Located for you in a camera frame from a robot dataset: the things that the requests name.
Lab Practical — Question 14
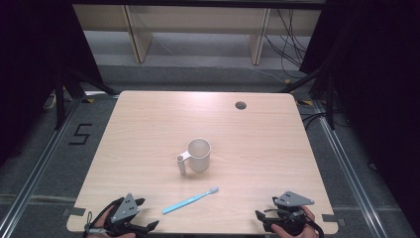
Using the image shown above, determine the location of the grey wrist strap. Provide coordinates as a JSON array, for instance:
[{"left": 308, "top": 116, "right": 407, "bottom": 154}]
[{"left": 83, "top": 211, "right": 111, "bottom": 236}]

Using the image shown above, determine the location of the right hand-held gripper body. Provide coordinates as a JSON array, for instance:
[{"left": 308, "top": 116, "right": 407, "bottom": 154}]
[{"left": 270, "top": 190, "right": 316, "bottom": 236}]

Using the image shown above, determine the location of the person's left hand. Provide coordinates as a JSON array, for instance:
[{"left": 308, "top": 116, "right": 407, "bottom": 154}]
[{"left": 86, "top": 204, "right": 137, "bottom": 238}]

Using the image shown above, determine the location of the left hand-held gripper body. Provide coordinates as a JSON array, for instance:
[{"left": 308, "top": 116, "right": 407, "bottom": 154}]
[{"left": 104, "top": 192, "right": 149, "bottom": 238}]

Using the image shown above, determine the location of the person's right hand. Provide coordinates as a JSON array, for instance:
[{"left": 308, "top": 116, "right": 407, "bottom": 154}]
[{"left": 270, "top": 205, "right": 321, "bottom": 238}]

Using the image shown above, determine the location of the silver floor rail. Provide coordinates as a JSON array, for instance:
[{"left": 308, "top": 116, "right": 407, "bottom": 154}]
[
  {"left": 0, "top": 94, "right": 84, "bottom": 238},
  {"left": 312, "top": 100, "right": 391, "bottom": 238}
]

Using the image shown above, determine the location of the black wrist strap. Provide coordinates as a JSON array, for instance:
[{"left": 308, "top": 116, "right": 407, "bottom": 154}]
[{"left": 305, "top": 214, "right": 327, "bottom": 238}]

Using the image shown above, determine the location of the grey tape patch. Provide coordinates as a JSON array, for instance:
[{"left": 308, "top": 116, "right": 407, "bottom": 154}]
[
  {"left": 321, "top": 213, "right": 347, "bottom": 228},
  {"left": 61, "top": 206, "right": 87, "bottom": 218}
]

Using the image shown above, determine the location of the black floor cable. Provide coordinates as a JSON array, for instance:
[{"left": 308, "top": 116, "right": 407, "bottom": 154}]
[{"left": 299, "top": 110, "right": 352, "bottom": 131}]

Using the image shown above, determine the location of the bundle of black hanging cables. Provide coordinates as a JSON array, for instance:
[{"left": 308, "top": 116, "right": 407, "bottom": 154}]
[{"left": 263, "top": 8, "right": 312, "bottom": 71}]

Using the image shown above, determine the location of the light blue toothbrush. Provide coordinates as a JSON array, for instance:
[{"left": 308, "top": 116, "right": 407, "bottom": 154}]
[{"left": 160, "top": 185, "right": 220, "bottom": 215}]

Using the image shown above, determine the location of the white coiled cable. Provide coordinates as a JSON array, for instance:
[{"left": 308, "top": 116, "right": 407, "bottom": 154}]
[{"left": 42, "top": 93, "right": 58, "bottom": 111}]

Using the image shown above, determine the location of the translucent white cup with handle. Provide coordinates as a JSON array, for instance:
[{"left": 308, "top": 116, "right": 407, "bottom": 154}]
[{"left": 175, "top": 137, "right": 212, "bottom": 177}]

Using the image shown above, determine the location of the thin white floor cable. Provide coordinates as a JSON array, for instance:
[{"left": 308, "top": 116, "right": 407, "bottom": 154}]
[{"left": 211, "top": 62, "right": 287, "bottom": 84}]

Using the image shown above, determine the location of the black curtain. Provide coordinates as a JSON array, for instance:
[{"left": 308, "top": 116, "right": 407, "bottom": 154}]
[
  {"left": 0, "top": 0, "right": 104, "bottom": 168},
  {"left": 298, "top": 0, "right": 420, "bottom": 232}
]

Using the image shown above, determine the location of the beige wooden shelf unit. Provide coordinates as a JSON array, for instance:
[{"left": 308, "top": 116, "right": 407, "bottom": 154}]
[{"left": 72, "top": 4, "right": 322, "bottom": 65}]

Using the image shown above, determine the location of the black metal stand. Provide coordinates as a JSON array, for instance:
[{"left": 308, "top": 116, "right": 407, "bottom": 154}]
[
  {"left": 279, "top": 63, "right": 337, "bottom": 131},
  {"left": 53, "top": 64, "right": 121, "bottom": 131}
]

